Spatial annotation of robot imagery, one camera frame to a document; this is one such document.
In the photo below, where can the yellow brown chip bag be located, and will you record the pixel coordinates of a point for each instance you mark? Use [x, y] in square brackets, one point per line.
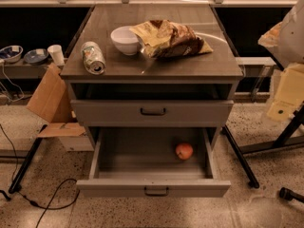
[166, 39]

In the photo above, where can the green white soda can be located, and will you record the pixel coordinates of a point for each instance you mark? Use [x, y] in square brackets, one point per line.
[93, 58]

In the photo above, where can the grey drawer cabinet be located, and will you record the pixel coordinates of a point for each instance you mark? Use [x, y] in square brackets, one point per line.
[210, 77]

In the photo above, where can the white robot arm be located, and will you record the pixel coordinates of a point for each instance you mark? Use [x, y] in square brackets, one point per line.
[286, 42]

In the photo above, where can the blue patterned bowl left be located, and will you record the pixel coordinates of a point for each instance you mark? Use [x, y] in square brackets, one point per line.
[11, 54]

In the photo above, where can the brown cardboard box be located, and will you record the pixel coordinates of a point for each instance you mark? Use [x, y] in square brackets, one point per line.
[50, 102]

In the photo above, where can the red apple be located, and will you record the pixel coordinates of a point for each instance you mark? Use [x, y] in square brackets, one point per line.
[184, 151]

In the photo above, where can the white paper cup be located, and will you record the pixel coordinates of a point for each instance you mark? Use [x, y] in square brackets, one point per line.
[56, 53]

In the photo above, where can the black left table leg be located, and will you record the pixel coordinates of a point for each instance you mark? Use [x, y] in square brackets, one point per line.
[16, 181]

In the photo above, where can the blue patterned bowl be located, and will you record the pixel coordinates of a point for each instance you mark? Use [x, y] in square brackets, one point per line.
[11, 54]
[36, 56]

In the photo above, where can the black caster wheel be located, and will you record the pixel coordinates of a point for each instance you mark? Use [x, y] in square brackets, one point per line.
[289, 195]

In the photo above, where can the closed grey upper drawer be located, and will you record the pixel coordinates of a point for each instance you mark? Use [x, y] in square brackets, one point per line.
[151, 113]

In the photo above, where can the blue patterned bowl right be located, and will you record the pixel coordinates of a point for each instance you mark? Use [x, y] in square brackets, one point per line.
[36, 56]

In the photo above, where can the open grey middle drawer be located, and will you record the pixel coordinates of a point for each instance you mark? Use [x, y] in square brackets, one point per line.
[142, 163]

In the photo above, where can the white ceramic bowl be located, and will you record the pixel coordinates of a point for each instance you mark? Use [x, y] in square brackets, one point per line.
[125, 41]

